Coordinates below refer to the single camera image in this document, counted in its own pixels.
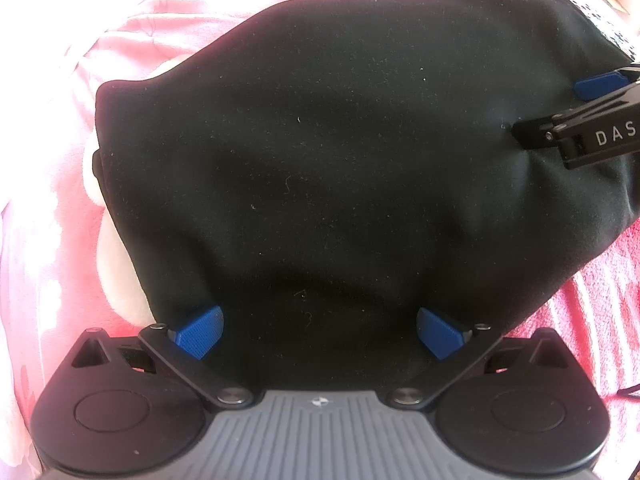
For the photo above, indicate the pink floral blanket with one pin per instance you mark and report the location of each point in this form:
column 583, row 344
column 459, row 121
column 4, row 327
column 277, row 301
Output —
column 50, row 210

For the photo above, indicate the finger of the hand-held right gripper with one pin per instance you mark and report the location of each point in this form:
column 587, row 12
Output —
column 600, row 86
column 537, row 132

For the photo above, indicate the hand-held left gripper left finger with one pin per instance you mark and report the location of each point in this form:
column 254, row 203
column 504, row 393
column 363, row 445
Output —
column 197, row 334

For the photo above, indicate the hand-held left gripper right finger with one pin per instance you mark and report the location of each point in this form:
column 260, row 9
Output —
column 440, row 334

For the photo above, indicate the black embroidered sweater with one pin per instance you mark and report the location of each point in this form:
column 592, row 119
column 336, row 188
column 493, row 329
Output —
column 325, row 160

